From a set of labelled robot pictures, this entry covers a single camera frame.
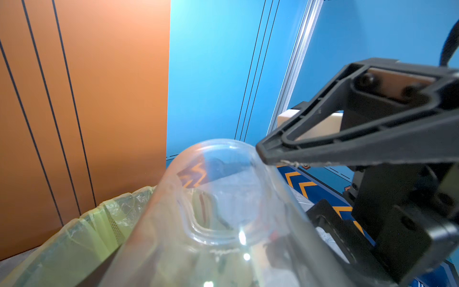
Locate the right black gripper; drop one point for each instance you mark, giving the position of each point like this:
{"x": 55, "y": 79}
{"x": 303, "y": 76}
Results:
{"x": 405, "y": 218}

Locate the rice jar cream lid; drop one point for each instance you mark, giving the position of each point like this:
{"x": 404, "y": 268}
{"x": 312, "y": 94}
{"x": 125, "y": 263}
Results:
{"x": 220, "y": 217}

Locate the yellow-green plastic bin liner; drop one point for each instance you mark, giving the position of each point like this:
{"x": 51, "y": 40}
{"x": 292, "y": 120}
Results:
{"x": 82, "y": 245}

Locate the right aluminium corner post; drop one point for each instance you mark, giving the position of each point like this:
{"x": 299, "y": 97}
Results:
{"x": 302, "y": 42}

